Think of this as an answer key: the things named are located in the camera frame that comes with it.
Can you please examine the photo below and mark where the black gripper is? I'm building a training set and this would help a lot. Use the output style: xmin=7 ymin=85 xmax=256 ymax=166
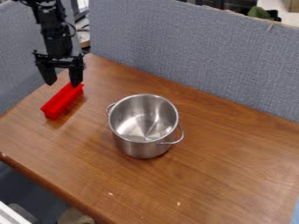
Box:
xmin=33 ymin=27 xmax=85 ymax=87

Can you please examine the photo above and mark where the red rectangular block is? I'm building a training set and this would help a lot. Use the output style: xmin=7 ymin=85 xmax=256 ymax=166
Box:
xmin=42 ymin=83 xmax=85 ymax=120

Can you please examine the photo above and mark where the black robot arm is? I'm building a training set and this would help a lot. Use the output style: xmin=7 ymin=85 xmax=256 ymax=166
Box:
xmin=15 ymin=0 xmax=85 ymax=87

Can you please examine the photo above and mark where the stainless steel pot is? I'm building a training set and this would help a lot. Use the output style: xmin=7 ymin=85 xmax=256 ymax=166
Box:
xmin=107 ymin=94 xmax=185 ymax=159

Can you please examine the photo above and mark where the green object behind partition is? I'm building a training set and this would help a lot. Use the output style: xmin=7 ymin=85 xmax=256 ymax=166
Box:
xmin=248 ymin=6 xmax=273 ymax=19

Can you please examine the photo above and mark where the grey fabric partition left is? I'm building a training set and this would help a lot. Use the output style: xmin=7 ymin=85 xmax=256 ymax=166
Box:
xmin=0 ymin=0 xmax=81 ymax=115

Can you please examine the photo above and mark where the grey fabric partition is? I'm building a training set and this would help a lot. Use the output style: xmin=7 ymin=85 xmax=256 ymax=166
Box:
xmin=90 ymin=0 xmax=299 ymax=123
xmin=0 ymin=0 xmax=81 ymax=115

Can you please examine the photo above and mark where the grey fabric partition right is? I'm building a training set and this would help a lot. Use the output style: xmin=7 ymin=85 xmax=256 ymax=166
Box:
xmin=90 ymin=0 xmax=299 ymax=123

